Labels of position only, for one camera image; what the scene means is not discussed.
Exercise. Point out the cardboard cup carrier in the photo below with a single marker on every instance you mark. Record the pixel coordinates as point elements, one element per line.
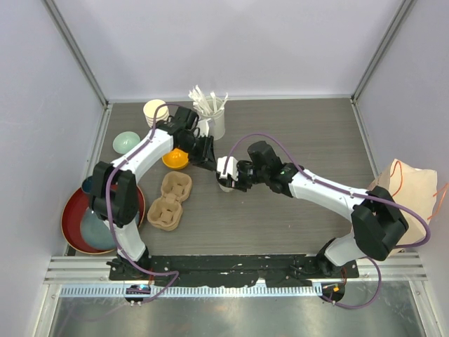
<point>166,211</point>

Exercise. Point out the white straw holder cup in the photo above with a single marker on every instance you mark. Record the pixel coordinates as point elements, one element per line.
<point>216,118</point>

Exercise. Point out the blue-grey plate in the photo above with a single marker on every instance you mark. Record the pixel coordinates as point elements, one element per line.
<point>95,233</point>

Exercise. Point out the brown paper bag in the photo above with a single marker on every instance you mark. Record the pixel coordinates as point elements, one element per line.
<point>411,187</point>

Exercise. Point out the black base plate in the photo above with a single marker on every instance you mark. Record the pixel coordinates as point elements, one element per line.
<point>233,271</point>

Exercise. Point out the paper coffee cup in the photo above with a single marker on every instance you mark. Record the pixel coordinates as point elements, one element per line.
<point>226,185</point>

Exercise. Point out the orange bowl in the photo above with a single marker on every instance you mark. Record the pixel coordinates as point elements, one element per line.
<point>176,159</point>

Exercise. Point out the red round tray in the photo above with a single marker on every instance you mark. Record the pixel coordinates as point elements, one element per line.
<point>71,218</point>

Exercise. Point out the pale green bowl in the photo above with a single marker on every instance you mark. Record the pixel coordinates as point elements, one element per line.
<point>125,142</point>

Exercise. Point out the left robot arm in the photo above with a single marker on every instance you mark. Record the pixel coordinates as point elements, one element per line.
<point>114,192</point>

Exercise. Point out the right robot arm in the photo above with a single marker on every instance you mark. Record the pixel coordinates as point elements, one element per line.
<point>376,224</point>

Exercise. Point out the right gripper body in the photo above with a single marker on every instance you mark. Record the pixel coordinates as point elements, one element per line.
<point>248,175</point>

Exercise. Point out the dark blue mug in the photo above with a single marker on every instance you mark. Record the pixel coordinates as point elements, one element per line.
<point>86,185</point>

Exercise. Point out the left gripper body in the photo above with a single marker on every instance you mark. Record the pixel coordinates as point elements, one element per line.
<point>189,145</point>

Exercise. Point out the stack of paper cups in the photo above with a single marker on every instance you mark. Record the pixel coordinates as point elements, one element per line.
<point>154,111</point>

